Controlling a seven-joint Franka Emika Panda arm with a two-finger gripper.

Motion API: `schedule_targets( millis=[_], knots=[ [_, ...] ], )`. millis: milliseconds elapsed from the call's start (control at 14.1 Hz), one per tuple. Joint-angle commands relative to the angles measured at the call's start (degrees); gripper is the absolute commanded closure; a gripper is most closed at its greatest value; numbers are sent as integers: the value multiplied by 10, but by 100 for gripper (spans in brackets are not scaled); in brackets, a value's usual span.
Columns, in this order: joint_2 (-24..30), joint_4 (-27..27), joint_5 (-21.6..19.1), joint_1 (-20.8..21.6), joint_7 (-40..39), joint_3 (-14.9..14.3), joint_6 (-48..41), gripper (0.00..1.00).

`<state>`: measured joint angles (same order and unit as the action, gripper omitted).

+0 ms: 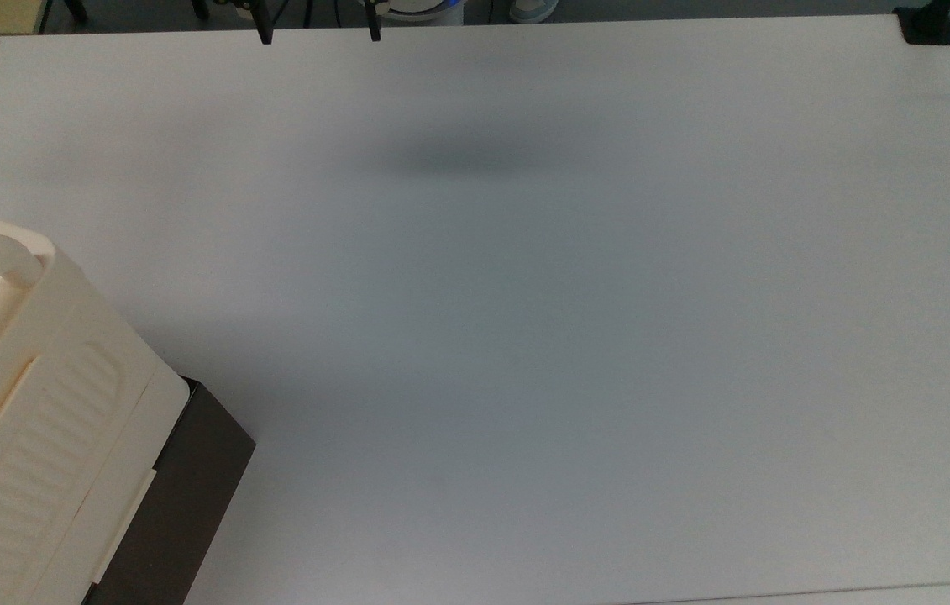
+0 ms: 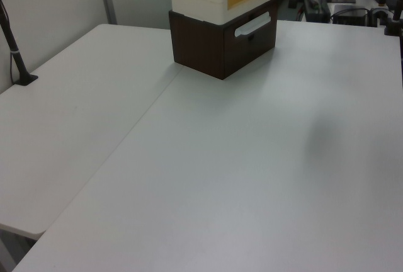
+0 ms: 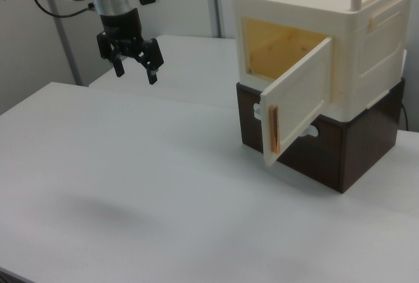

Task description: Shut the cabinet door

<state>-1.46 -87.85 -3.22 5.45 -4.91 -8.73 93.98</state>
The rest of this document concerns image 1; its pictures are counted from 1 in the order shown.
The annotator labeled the tall cream plastic cabinet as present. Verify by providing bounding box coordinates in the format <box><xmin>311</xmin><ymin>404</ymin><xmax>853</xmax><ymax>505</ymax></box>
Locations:
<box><xmin>0</xmin><ymin>202</ymin><xmax>190</xmax><ymax>605</ymax></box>

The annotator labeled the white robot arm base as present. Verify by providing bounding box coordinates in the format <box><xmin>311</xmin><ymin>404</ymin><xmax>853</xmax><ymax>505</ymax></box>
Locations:
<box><xmin>378</xmin><ymin>0</ymin><xmax>465</xmax><ymax>26</ymax></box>

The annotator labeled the black table clamp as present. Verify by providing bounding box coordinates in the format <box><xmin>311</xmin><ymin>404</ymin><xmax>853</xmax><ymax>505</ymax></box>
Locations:
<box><xmin>895</xmin><ymin>0</ymin><xmax>950</xmax><ymax>45</ymax></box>

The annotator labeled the dark brown drawer box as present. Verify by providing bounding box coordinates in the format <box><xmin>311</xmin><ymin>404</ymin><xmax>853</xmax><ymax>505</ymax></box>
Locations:
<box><xmin>84</xmin><ymin>378</ymin><xmax>257</xmax><ymax>605</ymax></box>

